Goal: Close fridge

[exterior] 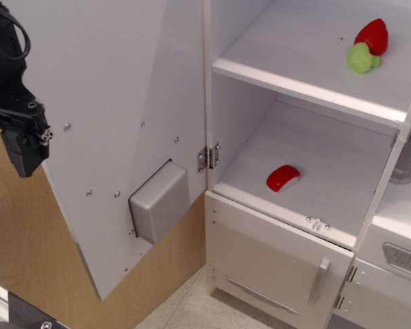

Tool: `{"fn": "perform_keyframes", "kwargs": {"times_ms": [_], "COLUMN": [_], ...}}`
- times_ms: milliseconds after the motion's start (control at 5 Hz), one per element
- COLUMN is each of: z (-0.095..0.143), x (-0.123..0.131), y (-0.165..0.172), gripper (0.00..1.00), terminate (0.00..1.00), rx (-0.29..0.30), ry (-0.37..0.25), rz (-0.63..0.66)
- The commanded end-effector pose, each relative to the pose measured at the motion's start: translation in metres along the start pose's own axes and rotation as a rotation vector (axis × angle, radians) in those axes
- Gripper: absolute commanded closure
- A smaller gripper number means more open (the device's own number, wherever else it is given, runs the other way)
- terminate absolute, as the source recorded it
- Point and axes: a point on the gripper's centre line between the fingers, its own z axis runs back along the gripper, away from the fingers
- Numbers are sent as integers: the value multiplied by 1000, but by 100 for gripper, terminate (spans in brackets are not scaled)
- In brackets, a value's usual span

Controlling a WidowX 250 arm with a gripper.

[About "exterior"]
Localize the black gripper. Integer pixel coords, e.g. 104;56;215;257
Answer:
0;66;52;178

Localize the white fridge door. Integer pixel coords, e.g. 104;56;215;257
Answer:
6;1;206;299

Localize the white toy fridge cabinet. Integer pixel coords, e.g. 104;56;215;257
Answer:
202;0;411;329

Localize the grey dispenser box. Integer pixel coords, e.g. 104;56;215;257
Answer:
128;161;190;245

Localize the silver door hinge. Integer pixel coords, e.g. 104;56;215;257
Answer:
197;143;221;173

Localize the white lower freezer door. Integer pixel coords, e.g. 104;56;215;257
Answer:
205;192;353;328

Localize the red white toy sushi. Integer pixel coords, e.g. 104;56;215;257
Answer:
266;164;301;193

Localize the white door latch catch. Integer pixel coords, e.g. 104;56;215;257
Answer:
305;216;332;232

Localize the green toy broccoli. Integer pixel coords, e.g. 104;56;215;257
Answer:
347;42;381;74

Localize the brass lower oven hinge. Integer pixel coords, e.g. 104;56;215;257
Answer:
335;295;344;309

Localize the brass oven door hinge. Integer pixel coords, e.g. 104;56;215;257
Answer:
347;266;357;282

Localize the red toy strawberry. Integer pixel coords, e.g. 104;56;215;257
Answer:
354;19;389;56

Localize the white toy oven unit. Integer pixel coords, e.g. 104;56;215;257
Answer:
330;184;411;328

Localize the grey oven vent panel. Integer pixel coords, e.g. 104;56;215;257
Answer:
382;243;411;274

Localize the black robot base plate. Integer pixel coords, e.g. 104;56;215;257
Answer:
8;291;69;329

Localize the silver freezer door handle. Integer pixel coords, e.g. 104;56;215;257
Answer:
308;258;331;306

